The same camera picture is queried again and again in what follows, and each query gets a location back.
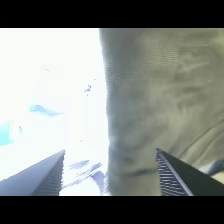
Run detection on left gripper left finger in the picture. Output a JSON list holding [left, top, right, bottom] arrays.
[[0, 149, 66, 197]]

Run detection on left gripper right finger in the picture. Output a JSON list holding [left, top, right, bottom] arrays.
[[155, 148, 224, 197]]

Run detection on dark olive trousers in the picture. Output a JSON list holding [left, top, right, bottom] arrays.
[[98, 28, 224, 197]]

